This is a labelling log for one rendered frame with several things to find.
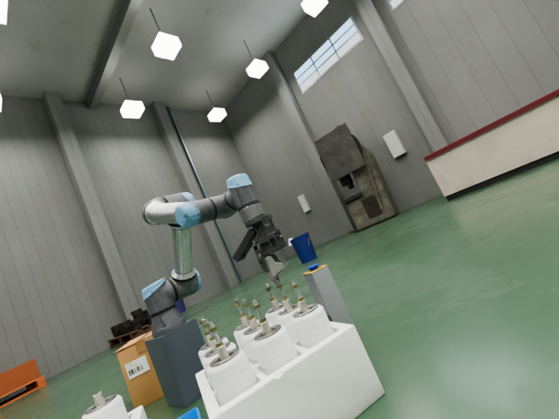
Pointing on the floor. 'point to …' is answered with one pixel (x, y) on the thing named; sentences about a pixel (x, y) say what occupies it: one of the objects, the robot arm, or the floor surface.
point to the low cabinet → (499, 149)
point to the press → (365, 159)
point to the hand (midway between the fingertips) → (274, 281)
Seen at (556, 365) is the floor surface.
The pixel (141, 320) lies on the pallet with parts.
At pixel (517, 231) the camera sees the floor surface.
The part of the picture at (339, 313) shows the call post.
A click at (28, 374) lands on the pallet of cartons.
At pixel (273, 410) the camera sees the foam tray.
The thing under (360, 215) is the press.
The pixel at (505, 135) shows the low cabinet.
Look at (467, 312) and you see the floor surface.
